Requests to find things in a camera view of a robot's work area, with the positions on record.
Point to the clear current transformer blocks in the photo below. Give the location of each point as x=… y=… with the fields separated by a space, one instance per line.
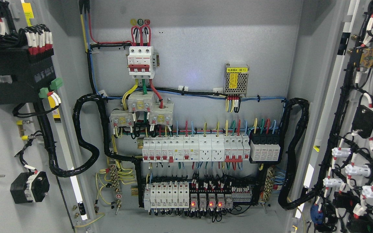
x=143 y=106

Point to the white breaker and socket row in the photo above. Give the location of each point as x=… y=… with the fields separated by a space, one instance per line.
x=197 y=148

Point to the metal mesh power supply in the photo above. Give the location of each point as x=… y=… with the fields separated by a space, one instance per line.
x=236 y=78

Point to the red white main breaker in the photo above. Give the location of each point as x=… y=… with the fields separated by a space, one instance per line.
x=141 y=62

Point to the black relay terminal row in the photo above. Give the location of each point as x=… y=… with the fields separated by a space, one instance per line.
x=219 y=193

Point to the white lower breaker row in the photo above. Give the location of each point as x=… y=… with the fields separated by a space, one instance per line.
x=166 y=196

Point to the black surge protector block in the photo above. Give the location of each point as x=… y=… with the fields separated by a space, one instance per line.
x=265 y=148

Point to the black corrugated conduit left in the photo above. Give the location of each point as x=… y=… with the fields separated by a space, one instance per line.
x=51 y=148

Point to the black corrugated conduit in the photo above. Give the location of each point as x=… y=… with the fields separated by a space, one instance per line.
x=51 y=148
x=291 y=150

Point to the black corrugated conduit right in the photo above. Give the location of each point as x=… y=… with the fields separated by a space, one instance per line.
x=291 y=150

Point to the black digital power meter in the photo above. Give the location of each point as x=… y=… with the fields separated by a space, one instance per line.
x=30 y=77

